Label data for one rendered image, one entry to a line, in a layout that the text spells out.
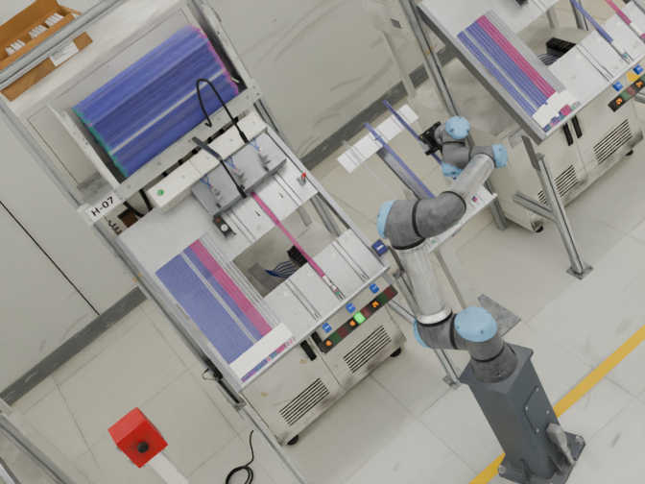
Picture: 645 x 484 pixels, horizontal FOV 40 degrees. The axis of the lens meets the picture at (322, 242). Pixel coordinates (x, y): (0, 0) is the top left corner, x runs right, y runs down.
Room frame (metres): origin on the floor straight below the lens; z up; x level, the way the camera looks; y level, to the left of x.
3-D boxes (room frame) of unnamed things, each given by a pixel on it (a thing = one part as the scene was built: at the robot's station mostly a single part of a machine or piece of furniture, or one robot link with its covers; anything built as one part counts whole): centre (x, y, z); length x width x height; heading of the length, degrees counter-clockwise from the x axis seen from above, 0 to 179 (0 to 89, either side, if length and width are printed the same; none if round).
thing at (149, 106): (2.91, 0.23, 1.52); 0.51 x 0.13 x 0.27; 103
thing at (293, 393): (3.01, 0.32, 0.31); 0.70 x 0.65 x 0.62; 103
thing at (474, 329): (1.98, -0.27, 0.72); 0.13 x 0.12 x 0.14; 45
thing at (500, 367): (1.97, -0.27, 0.60); 0.15 x 0.15 x 0.10
